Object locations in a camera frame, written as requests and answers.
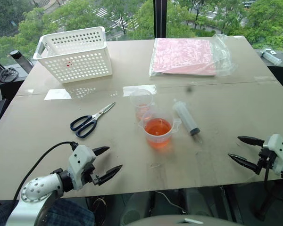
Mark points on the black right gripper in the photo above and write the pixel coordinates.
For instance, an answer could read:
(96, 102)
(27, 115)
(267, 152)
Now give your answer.
(267, 158)

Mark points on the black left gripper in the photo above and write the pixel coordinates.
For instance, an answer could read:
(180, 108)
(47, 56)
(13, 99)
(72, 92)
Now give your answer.
(89, 173)

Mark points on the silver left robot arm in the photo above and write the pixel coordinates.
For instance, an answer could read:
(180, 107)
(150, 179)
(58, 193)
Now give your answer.
(37, 186)

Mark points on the beaker with orange liquid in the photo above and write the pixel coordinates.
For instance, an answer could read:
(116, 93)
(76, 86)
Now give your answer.
(158, 139)

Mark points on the small clear measuring cup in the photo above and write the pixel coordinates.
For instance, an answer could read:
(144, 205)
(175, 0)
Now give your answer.
(138, 97)

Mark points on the large clear plastic syringe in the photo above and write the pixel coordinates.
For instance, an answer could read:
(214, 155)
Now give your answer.
(185, 115)

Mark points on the white tube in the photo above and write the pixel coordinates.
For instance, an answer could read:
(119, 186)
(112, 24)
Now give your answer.
(271, 58)

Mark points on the black tripod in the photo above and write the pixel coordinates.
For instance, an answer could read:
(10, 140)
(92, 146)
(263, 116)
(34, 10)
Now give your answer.
(270, 200)

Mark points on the blue plaid cloth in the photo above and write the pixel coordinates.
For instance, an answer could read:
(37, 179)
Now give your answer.
(68, 214)

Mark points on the black side table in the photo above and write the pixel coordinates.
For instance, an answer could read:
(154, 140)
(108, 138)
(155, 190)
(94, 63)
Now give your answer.
(280, 75)

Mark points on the pink sheets in plastic bag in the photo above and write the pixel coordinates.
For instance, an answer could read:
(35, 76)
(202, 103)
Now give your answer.
(222, 54)

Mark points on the white perforated plastic basket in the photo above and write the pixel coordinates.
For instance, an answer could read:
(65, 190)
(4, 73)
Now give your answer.
(85, 61)

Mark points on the black desk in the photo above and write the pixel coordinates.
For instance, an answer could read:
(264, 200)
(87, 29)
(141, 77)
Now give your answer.
(11, 88)

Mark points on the black drinking bottle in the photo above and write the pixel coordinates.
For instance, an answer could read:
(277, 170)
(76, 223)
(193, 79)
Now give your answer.
(21, 60)

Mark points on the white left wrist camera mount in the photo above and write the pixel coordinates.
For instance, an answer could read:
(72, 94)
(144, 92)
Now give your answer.
(79, 155)

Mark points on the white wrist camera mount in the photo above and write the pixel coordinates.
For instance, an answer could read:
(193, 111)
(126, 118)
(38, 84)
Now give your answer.
(79, 155)
(277, 141)

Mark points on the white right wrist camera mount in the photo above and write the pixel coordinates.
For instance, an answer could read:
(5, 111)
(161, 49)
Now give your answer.
(277, 141)

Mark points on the black window frame post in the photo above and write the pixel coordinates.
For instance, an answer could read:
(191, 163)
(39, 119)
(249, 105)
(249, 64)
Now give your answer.
(160, 18)

